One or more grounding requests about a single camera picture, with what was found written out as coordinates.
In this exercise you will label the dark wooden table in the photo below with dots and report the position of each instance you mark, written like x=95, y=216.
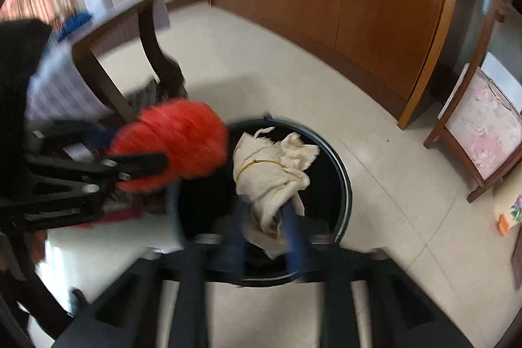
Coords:
x=157, y=54

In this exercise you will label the pink floral cushion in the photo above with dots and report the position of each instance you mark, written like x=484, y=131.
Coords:
x=485, y=128

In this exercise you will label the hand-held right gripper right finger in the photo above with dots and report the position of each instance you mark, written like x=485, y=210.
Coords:
x=295, y=242

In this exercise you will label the red cloth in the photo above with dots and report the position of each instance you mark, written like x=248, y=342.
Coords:
x=179, y=136

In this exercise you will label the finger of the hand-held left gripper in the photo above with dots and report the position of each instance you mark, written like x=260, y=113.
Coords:
x=69, y=127
x=134, y=164

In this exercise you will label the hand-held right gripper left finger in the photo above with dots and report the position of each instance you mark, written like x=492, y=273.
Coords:
x=233, y=242

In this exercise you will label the blue folded cloth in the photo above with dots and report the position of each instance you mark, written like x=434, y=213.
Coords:
x=75, y=24

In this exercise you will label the cream cloth bundle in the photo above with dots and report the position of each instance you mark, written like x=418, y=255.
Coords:
x=265, y=176

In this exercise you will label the brown wooden sideboard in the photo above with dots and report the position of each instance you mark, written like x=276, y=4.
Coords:
x=367, y=5

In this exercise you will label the red patterned rug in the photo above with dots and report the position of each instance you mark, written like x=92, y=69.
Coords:
x=142, y=97

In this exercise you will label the table with checkered cloth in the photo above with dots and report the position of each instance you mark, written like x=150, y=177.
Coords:
x=61, y=91

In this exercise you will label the person's dark trouser leg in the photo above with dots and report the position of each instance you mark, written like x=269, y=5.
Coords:
x=40, y=291

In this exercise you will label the black plastic bucket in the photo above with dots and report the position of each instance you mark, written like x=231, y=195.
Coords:
x=326, y=185

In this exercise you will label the carved wooden side stand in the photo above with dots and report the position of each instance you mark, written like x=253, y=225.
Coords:
x=477, y=192

